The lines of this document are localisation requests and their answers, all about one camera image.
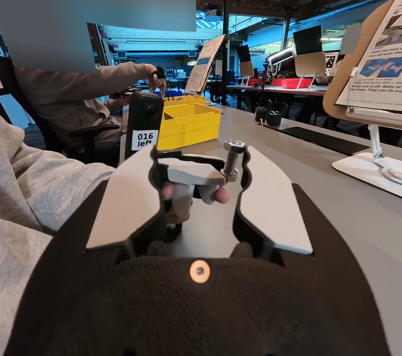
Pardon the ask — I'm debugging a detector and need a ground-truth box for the yellow plastic bin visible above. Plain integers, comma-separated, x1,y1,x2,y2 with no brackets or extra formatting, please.
156,103,223,150
163,95,207,108

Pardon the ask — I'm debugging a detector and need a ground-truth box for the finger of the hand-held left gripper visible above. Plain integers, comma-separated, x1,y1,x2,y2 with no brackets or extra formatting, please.
158,150,226,172
167,163,228,205

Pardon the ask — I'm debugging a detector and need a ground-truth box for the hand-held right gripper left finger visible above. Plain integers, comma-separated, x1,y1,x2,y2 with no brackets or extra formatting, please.
85,144,168,250

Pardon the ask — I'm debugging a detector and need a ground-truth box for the person's left forearm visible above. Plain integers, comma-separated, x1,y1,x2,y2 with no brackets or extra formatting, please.
0,116,117,235

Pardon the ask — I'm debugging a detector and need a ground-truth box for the black steel pillar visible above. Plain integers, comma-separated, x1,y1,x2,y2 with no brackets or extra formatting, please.
221,0,232,106

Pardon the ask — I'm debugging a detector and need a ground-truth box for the wooden document stand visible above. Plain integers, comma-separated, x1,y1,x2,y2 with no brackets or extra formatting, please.
295,51,327,90
240,61,255,86

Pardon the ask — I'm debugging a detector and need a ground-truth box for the cardboard instruction board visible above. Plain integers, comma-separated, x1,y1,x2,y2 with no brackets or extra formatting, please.
185,34,227,96

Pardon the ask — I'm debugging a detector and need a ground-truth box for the background work table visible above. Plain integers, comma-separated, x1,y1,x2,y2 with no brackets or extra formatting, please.
226,81,333,102

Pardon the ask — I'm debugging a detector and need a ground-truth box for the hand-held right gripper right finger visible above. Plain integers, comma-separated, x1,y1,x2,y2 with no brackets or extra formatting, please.
233,145,314,254

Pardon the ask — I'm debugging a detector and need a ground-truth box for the white document stand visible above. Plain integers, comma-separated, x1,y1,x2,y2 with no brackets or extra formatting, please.
323,0,402,199

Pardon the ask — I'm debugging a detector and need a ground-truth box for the person's grey sweatshirt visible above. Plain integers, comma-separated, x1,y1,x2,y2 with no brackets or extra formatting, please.
0,218,55,356

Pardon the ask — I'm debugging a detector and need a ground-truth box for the person's left hand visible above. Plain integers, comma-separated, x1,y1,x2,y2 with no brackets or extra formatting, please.
162,181,231,225

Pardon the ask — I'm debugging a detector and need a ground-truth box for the black white marker tag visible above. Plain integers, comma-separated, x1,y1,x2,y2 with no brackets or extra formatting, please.
323,51,340,70

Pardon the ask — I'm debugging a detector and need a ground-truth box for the steel hex bolt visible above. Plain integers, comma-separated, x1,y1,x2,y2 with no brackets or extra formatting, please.
221,150,241,183

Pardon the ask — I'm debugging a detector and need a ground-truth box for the white ceiling projector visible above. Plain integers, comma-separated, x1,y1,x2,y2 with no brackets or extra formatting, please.
202,8,223,22

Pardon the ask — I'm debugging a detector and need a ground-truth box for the instruction sheet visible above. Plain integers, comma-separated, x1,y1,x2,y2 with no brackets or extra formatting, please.
188,36,224,93
334,0,402,112

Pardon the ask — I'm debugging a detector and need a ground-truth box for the grey desk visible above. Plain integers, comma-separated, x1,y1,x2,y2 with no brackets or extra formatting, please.
119,101,402,316

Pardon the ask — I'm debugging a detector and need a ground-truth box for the black desk lamp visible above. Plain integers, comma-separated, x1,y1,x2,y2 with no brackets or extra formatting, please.
263,48,296,109

